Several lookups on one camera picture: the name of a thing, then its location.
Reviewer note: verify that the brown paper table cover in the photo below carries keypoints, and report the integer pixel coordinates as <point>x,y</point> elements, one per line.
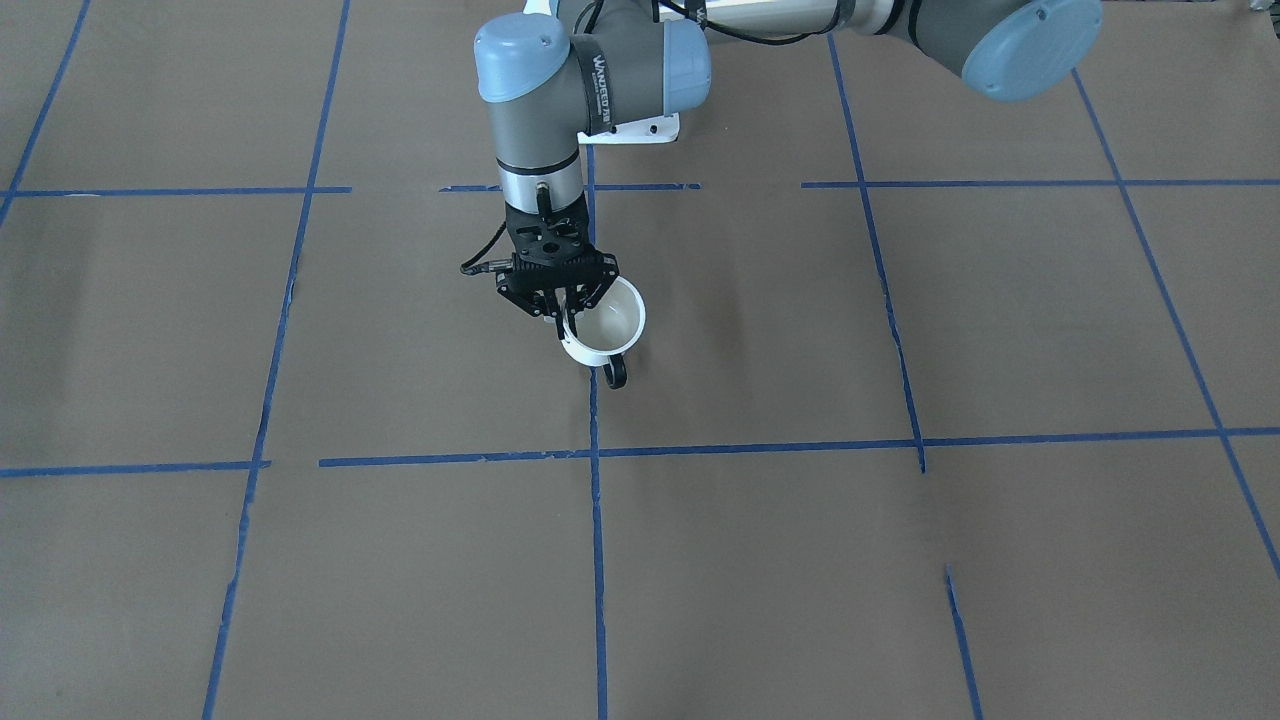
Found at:
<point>945,409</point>

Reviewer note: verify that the white mug black handle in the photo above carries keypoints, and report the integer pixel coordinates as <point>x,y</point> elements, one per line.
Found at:
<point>600,336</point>

